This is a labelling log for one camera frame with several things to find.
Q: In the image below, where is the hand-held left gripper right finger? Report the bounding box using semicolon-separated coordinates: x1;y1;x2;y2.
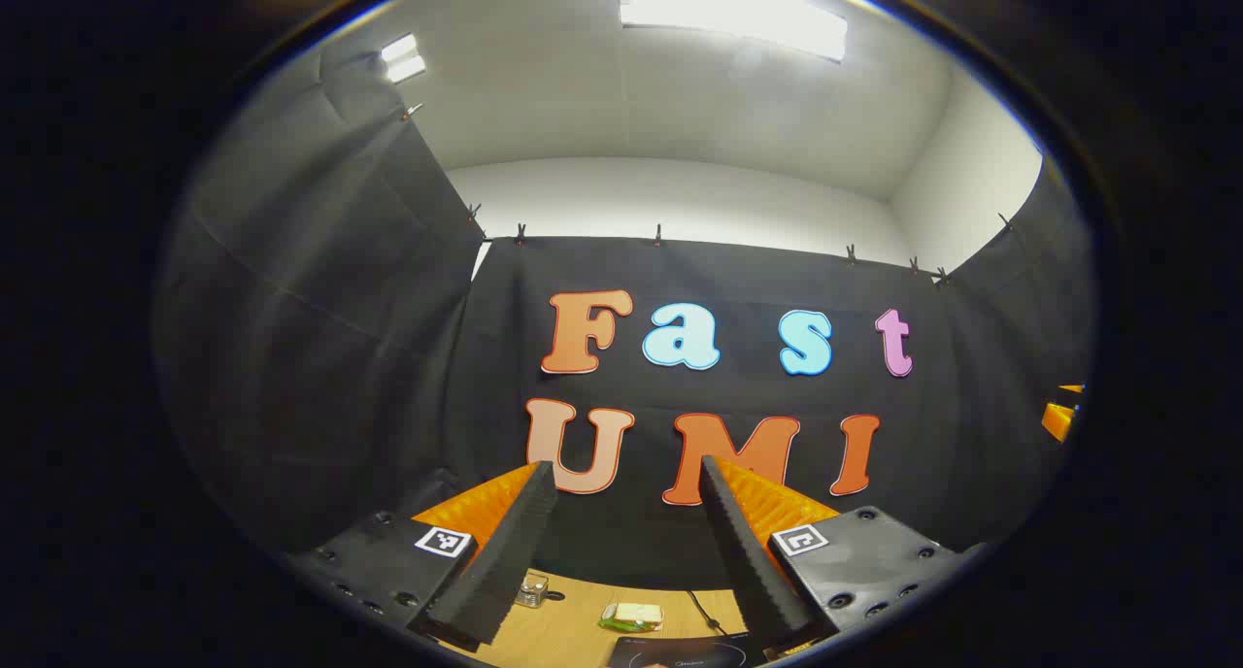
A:
699;454;982;654

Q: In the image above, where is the black power cable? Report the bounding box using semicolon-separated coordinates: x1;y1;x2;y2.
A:
688;590;729;636

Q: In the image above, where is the small metal wire holder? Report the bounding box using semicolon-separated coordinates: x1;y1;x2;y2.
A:
515;571;564;609

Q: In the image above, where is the small ceiling light panel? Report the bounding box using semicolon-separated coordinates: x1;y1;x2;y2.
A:
381;33;428;84

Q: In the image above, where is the black induction cooktop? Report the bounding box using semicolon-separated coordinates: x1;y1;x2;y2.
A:
609;632;773;668

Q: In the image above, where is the large ceiling light panel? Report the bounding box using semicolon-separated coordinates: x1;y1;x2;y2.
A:
615;0;851;64

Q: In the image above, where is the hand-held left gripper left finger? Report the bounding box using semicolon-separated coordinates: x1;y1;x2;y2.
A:
289;461;559;652

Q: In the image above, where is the sandwich with lettuce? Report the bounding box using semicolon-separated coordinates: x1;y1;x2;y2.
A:
597;602;666;635

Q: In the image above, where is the row of black cloth clips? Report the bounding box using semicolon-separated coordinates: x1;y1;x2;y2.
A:
401;103;1016;286

